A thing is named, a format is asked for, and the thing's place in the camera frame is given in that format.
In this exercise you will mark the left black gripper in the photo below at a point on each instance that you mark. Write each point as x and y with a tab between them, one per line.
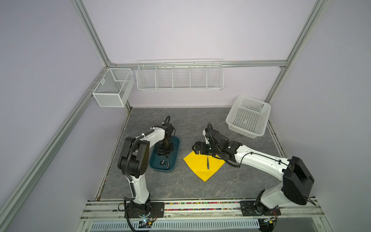
160	152

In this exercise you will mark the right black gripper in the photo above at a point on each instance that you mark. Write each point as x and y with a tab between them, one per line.
198	147

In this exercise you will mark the teal plastic tray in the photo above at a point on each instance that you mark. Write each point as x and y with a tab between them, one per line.
165	162

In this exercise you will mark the silver knife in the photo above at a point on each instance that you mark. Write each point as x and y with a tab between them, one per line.
168	163

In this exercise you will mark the silver fork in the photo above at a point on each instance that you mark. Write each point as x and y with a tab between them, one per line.
207	163

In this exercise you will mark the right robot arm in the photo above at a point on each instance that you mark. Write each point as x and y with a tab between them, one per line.
296	180

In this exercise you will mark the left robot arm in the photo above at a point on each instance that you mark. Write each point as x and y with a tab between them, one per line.
135	157

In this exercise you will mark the white perforated plastic basket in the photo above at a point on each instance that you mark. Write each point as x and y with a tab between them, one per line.
248	117

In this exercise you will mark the white vent grille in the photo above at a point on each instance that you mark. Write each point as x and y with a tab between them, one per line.
176	225

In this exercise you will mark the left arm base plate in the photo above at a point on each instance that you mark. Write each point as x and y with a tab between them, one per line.
147	210

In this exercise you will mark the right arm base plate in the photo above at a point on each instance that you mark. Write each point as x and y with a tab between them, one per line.
251	208

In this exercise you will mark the white wire wall rack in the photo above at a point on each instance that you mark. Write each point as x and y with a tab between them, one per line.
183	74

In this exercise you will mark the white mesh wall box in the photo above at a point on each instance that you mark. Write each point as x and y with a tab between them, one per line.
114	88

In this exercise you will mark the aluminium front rail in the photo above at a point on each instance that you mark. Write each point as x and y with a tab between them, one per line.
197	209

